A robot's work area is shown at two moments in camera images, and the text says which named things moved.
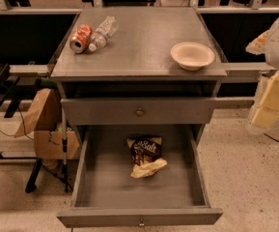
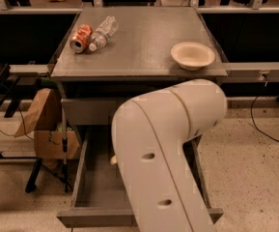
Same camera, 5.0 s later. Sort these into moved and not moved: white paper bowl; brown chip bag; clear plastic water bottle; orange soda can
Moved: brown chip bag
Not moved: white paper bowl; orange soda can; clear plastic water bottle
